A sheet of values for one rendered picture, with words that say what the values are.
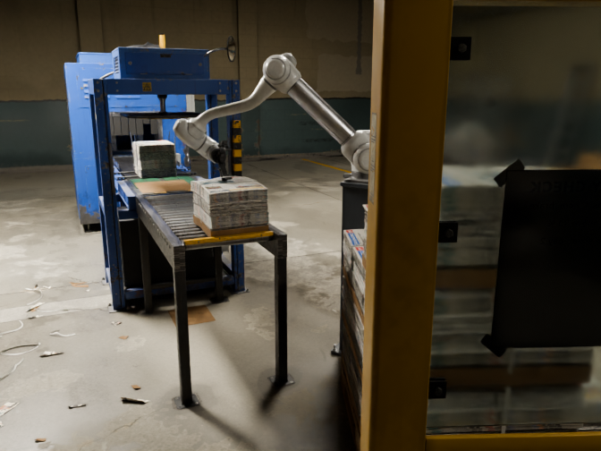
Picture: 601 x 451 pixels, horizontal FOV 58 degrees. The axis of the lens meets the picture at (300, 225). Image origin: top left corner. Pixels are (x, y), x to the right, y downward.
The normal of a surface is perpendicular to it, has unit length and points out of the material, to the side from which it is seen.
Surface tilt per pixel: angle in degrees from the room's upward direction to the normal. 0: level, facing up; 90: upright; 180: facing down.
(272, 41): 90
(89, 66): 90
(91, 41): 90
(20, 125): 90
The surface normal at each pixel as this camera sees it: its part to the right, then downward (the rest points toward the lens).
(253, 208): 0.40, 0.29
